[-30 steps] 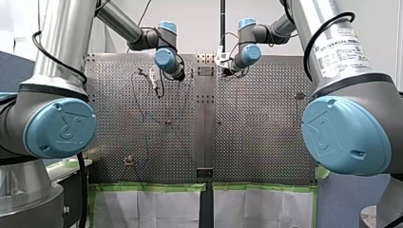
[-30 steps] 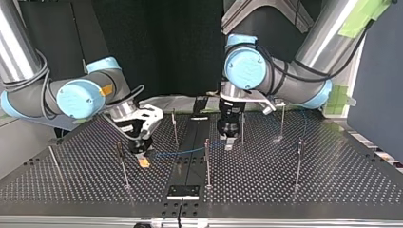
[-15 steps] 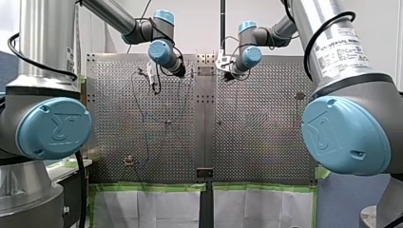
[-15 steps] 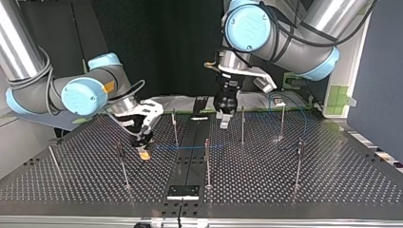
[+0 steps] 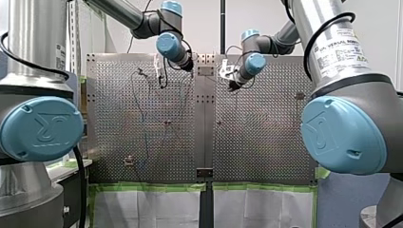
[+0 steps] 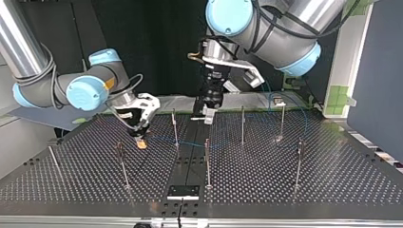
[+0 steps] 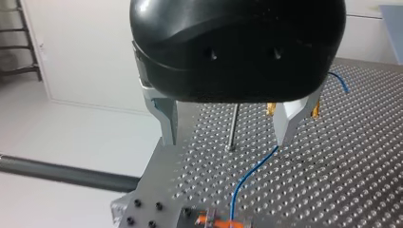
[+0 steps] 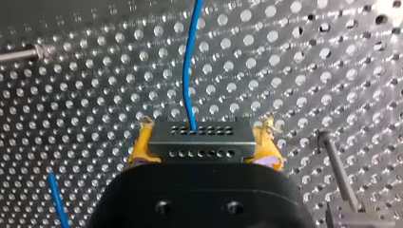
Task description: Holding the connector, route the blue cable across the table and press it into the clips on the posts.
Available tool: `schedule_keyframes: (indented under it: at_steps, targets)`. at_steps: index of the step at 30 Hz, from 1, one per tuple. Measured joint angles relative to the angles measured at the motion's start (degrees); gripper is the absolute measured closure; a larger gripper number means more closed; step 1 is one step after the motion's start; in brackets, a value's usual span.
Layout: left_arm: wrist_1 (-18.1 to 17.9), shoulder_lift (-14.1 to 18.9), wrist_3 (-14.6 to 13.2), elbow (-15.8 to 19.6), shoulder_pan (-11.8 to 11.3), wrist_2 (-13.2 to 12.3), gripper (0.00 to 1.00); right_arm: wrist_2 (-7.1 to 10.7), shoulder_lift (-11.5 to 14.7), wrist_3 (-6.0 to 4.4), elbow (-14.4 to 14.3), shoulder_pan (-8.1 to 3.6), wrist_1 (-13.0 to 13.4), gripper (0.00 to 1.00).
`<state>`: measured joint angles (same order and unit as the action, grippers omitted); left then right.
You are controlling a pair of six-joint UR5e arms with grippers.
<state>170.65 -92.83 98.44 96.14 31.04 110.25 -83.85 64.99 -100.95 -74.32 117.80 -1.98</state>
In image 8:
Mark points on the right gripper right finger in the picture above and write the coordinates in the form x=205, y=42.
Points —
x=264, y=148

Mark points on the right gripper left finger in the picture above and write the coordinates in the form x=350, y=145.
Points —
x=141, y=148

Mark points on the metal post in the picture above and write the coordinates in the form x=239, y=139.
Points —
x=22, y=53
x=340, y=171

